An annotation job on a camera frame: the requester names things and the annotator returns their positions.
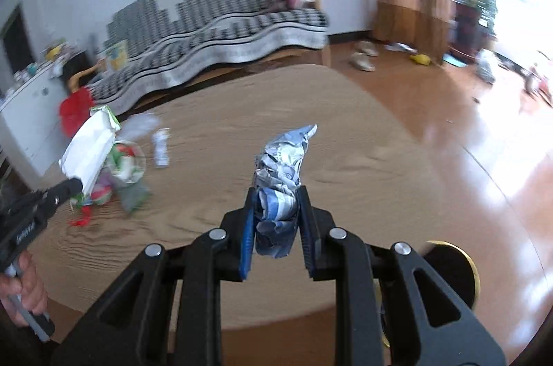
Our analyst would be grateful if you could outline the red twisted wrapper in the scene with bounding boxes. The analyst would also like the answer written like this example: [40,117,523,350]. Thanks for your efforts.
[69,206,93,226]

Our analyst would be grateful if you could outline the green cigarette box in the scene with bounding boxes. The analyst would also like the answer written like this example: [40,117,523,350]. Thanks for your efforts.
[116,181,151,214]

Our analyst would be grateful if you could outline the beige slipper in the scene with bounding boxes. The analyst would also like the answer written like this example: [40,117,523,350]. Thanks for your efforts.
[355,40,379,57]
[350,52,375,72]

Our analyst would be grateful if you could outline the pink child tricycle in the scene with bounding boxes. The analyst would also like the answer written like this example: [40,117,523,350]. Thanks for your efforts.
[524,64,552,107]

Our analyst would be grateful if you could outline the person's left hand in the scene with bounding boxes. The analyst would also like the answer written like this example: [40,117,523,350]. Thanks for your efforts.
[0,251,48,328]

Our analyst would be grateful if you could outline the red plastic child chair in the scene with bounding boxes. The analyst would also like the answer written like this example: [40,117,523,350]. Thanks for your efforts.
[59,87,95,138]

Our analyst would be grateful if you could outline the colourful picture book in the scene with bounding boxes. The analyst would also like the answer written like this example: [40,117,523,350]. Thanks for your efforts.
[103,40,129,72]

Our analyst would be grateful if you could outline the clear plastic bag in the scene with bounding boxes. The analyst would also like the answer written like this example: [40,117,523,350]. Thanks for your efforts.
[117,112,160,142]

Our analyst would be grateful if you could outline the yellow toy on floor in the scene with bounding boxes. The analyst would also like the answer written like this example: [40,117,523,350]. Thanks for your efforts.
[410,53,432,66]

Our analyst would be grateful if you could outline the silver blue wrapper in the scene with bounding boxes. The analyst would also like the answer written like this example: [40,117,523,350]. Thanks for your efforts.
[252,124,318,258]

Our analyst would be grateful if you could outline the black gold trash bin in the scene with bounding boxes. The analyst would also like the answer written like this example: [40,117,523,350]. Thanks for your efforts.
[371,240,486,365]

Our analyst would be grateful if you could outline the white plastic bag on floor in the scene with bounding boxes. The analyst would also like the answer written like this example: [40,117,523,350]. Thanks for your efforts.
[475,48,498,85]

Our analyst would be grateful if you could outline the twisted silver candy wrapper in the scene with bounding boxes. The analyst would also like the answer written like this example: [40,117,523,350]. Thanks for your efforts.
[152,128,170,168]

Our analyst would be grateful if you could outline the white cabinet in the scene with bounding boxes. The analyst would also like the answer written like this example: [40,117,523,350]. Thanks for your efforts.
[1,63,69,187]

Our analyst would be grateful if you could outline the pink purple squishy toy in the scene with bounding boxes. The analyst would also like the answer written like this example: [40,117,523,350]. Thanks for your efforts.
[90,181,113,206]

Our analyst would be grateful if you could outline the black white striped sofa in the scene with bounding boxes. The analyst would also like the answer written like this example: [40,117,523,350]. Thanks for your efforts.
[67,0,330,115]

